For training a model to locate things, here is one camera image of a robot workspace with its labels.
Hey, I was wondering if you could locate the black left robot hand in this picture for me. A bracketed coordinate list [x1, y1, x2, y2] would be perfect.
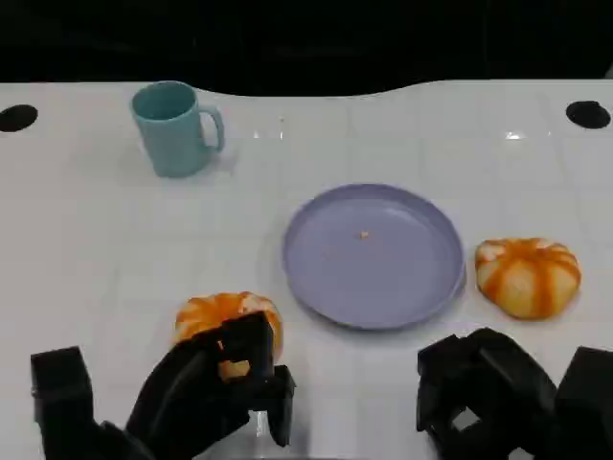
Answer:
[125, 310, 297, 460]

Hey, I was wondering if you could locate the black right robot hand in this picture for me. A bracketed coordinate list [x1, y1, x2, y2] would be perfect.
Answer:
[415, 328, 559, 460]

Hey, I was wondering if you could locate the orange and white bread roll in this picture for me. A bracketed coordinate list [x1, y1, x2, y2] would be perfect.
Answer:
[172, 291, 284, 383]
[474, 237, 582, 320]

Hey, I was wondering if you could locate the lilac plate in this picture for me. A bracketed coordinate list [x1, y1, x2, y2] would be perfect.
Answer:
[281, 183, 467, 333]

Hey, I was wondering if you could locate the pale green mug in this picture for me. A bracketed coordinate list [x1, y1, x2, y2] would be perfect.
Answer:
[131, 80, 226, 179]

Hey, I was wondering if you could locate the black table grommet hole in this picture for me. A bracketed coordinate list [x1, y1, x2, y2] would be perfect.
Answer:
[565, 100, 612, 129]
[0, 103, 39, 133]

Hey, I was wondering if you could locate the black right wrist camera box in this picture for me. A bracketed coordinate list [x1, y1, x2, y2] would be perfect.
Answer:
[555, 345, 613, 460]

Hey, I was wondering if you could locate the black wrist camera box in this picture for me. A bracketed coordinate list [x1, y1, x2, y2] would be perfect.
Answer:
[555, 345, 613, 460]
[30, 345, 95, 435]

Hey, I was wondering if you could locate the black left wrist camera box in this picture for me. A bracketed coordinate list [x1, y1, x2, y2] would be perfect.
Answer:
[30, 345, 95, 435]

